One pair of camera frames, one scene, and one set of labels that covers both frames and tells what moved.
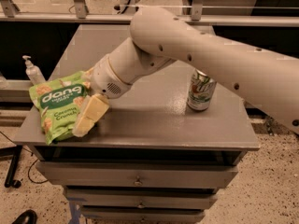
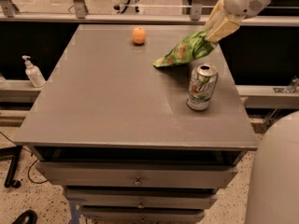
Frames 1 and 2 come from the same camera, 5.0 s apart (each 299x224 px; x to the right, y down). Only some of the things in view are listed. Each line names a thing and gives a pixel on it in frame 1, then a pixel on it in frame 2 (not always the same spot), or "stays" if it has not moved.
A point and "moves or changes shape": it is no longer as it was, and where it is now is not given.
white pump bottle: [33, 72] stays
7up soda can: [201, 91] stays
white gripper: [105, 77] to [246, 1]
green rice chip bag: [57, 98] moves or changes shape
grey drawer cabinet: [152, 159] stays
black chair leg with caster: [13, 151] stays
